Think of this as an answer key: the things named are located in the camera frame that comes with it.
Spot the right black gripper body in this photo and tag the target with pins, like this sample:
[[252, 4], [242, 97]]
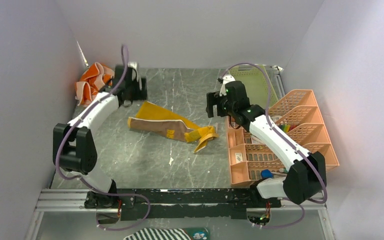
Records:
[[228, 108]]

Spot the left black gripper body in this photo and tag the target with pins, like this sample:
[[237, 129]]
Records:
[[135, 93]]

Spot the brown yellow bear towel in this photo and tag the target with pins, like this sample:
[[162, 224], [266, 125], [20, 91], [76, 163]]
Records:
[[161, 121]]

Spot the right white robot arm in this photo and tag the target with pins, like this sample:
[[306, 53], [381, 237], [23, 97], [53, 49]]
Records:
[[306, 171]]

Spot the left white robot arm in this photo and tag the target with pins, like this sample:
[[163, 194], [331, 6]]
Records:
[[74, 151]]

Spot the green plastic basket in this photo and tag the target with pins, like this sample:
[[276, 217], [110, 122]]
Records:
[[257, 88]]

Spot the orange white crumpled towel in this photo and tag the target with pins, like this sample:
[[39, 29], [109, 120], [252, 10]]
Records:
[[92, 80]]

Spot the orange plastic compartment tray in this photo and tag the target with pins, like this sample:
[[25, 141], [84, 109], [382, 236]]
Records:
[[247, 158]]

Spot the colourful markers set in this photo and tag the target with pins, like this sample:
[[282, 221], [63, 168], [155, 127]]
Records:
[[286, 127]]

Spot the orange plastic file organizer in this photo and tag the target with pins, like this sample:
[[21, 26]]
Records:
[[299, 107]]

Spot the blue cap item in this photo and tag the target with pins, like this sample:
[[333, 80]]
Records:
[[266, 174]]

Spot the teal cartoon card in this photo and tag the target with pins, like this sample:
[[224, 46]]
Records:
[[197, 233]]

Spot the black white striped cloth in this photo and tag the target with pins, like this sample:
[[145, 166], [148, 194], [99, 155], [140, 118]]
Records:
[[158, 234]]

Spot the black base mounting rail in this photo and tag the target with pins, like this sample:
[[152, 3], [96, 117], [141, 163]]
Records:
[[135, 204]]

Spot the aluminium frame rail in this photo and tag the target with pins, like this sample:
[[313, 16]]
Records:
[[59, 215]]

